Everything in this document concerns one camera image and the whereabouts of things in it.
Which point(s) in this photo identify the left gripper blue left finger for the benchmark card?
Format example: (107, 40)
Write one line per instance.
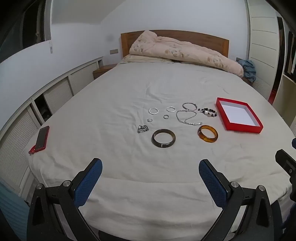
(43, 220)

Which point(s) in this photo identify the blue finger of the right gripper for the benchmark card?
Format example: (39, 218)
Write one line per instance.
(294, 143)
(285, 161)

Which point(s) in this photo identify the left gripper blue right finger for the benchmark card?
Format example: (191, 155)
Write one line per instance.
(257, 220)

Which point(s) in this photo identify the amber bangle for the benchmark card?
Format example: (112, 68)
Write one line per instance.
(207, 134)

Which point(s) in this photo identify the thin silver bangle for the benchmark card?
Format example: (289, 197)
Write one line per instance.
(189, 106)

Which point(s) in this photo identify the dark jade bangle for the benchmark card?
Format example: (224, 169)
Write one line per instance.
(163, 138)

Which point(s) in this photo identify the small twisted silver hoop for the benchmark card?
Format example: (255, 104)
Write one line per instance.
(171, 109)

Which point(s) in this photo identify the silver wristwatch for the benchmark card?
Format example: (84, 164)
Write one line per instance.
(142, 129)

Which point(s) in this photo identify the large twisted silver hoop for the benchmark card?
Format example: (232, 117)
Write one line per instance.
(153, 111)

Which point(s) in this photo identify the red jewelry box tray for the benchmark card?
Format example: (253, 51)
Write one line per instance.
(238, 116)

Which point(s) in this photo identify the open shelf unit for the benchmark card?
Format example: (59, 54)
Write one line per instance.
(284, 101)

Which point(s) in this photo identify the red cased smartphone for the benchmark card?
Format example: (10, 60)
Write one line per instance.
(41, 140)

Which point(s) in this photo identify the blue crumpled clothing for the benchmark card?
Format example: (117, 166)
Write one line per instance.
(249, 70)

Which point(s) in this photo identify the white louvered cabinet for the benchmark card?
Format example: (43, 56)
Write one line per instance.
(16, 175)

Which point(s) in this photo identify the white wardrobe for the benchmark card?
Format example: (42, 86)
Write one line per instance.
(264, 45)

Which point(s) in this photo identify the wooden headboard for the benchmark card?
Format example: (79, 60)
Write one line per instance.
(212, 42)

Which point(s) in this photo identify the white bed sheet mattress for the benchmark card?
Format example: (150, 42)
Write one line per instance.
(151, 193)

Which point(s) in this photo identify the wooden nightstand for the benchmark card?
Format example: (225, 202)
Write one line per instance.
(100, 71)

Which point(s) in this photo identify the pink floral duvet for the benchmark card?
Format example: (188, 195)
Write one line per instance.
(152, 45)

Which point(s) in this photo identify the beige pillow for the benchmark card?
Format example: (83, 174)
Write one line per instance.
(141, 59)

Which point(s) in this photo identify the wall switch plate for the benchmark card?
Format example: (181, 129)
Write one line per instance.
(113, 51)

